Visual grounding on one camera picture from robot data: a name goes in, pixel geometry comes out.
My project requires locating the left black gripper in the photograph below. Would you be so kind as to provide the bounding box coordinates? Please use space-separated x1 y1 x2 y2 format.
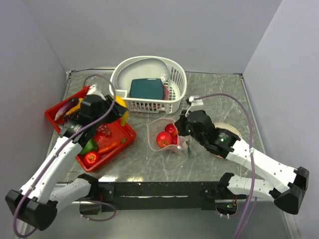
92 94 127 128

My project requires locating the red faceted apple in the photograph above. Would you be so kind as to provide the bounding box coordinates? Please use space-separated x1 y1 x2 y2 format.
164 123 178 137

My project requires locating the yellow banana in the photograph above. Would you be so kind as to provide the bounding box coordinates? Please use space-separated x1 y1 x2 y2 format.
115 96 129 126

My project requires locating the clear dotted zip bag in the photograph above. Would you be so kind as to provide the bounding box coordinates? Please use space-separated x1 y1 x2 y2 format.
147 118 197 157

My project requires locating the red round fruit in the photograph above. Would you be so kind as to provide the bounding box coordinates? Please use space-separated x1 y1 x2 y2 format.
156 131 172 148

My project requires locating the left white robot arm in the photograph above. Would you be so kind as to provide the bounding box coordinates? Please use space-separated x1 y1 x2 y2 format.
5 94 128 231

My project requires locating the orange ginger root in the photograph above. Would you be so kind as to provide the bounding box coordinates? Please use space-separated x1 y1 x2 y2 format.
65 98 83 116

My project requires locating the purple eggplant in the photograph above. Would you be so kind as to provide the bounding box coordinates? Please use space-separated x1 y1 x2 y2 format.
54 97 79 121

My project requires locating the pink round plate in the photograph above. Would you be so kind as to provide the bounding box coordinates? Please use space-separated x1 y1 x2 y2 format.
214 122 242 158

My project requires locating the purple grapes bunch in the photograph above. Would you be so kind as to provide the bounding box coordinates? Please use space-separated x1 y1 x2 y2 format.
96 123 112 137

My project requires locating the red plastic tray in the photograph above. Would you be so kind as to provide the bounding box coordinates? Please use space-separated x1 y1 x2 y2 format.
44 86 136 172

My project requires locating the green bell pepper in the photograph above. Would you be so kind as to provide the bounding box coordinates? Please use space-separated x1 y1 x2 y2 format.
79 139 99 156

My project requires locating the pink plate in basket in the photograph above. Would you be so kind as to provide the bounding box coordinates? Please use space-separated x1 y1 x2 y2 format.
163 85 169 101

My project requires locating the orange carrot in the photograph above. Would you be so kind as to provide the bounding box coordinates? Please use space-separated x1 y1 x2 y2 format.
98 140 122 155

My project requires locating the white plastic basket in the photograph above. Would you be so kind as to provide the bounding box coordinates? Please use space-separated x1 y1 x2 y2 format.
109 56 187 114

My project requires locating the teal square plate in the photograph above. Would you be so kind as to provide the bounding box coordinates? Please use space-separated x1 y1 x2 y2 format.
129 78 164 100

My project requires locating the white oval plate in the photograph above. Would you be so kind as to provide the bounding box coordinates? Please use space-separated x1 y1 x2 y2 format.
115 57 169 91

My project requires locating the black mounting base bar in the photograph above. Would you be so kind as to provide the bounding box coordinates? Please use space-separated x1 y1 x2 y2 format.
68 181 250 216

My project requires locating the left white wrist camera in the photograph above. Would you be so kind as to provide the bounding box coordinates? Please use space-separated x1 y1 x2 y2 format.
86 84 105 99

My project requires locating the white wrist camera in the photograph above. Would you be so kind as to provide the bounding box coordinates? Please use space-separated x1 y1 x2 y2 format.
186 96 204 112
86 84 105 99

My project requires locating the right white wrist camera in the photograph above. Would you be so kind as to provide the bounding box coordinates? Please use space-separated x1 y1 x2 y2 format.
186 96 204 112

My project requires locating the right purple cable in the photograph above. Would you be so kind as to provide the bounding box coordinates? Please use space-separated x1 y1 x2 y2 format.
196 93 258 239

